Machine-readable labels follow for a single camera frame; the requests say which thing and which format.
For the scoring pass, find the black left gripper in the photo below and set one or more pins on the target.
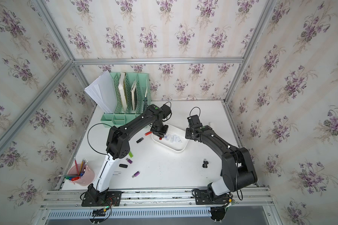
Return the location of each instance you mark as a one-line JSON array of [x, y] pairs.
[[162, 134]]

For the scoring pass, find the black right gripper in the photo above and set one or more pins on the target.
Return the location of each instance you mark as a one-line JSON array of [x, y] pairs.
[[187, 135]]

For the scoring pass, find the white plastic storage box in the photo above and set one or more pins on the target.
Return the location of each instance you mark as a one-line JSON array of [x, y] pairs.
[[175, 146]]

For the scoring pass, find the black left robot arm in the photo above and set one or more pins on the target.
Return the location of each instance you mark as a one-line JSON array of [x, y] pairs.
[[118, 141]]

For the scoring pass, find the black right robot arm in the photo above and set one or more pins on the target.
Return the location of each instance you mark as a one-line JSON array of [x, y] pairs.
[[237, 167]]

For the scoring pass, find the purple usb flash drive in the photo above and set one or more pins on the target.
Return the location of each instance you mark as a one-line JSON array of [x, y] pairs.
[[136, 174]]

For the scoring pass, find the dark pen in organizer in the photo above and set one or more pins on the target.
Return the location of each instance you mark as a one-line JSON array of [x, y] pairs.
[[145, 104]]

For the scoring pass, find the black small clip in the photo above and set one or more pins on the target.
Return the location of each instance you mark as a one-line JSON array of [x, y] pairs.
[[205, 164]]

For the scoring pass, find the green desk file organizer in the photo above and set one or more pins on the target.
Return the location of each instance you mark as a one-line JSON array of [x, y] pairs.
[[119, 118]]

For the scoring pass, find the beige notebook in organizer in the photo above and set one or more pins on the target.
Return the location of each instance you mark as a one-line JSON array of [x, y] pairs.
[[134, 98]]

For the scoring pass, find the white book in organizer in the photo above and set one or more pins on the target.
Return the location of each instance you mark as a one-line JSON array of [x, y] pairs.
[[122, 91]]

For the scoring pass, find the white paper stack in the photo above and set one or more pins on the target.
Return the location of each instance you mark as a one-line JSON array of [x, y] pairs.
[[102, 92]]

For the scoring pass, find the pink pen cup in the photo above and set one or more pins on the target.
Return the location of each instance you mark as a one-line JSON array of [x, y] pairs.
[[80, 174]]

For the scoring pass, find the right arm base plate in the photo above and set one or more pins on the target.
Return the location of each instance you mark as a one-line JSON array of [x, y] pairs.
[[206, 197]]

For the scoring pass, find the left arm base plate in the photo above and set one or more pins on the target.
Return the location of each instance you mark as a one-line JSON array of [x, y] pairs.
[[108, 198]]

